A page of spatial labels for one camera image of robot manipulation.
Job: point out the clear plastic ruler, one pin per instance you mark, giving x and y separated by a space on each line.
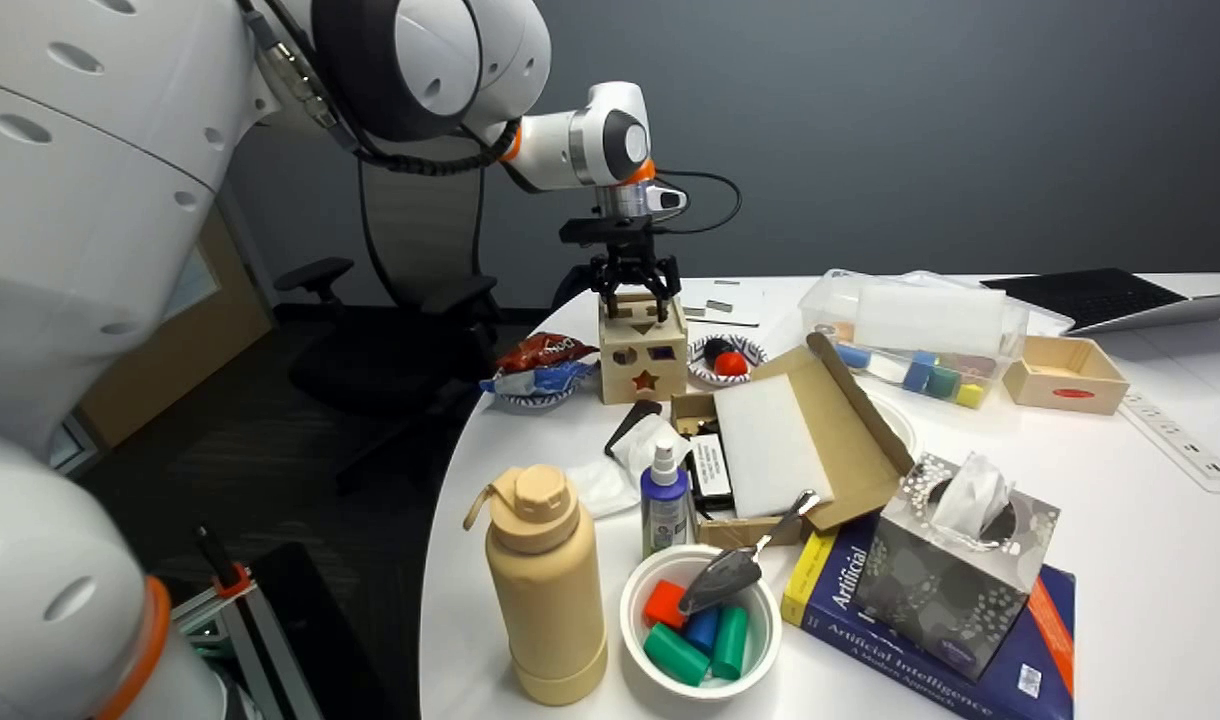
1180 440

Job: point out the blue hardcover book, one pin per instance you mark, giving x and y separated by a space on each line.
1032 655

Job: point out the small red toy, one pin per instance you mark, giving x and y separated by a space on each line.
728 363

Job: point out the mesh back office chair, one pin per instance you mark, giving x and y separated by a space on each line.
420 242

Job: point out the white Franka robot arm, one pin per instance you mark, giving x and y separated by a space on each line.
100 200

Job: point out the blue toy cylinder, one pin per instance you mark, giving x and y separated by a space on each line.
701 627

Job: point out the tan water bottle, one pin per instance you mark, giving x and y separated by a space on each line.
546 603

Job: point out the black patterned tissue box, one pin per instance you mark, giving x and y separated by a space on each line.
935 594

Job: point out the tripod with orange clamp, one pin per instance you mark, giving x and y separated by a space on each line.
232 583

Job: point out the red toy cylinder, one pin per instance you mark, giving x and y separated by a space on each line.
660 603

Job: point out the blue toy block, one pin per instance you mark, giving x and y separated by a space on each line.
916 375

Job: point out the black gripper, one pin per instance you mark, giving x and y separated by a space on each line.
635 267

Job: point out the blue white packet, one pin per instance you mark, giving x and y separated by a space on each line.
535 390

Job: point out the green toy cylinder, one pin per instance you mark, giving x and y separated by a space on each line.
675 658

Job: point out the teal toy cylinder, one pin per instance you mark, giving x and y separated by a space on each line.
728 641

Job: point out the wooden door with window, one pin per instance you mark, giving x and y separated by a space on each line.
171 363

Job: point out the red snack bag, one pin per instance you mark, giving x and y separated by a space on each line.
546 354

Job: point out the blue spray bottle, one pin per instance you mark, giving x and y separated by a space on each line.
667 514

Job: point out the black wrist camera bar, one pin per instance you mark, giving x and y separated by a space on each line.
608 231

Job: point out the yellow toy block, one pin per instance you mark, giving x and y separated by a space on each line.
970 393

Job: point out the white round bowl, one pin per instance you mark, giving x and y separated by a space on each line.
631 644

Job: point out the green toy block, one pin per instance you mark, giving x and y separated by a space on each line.
946 381

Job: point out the dark laptop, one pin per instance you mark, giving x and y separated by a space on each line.
1090 294

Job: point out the white crumpled packet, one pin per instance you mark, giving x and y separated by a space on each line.
652 446

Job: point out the small black box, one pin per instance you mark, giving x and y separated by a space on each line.
711 467

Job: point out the small wooden tray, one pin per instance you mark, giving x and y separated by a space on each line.
1032 384

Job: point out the clear plastic lidded container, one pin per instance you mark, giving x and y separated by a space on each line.
912 315

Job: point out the open brown cardboard box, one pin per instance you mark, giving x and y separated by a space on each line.
851 440

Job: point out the small clear dish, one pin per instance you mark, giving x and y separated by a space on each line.
696 363

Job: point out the wooden shape sorter box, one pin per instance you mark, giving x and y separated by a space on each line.
641 363

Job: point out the white foam sheet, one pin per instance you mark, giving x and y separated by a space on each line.
771 446

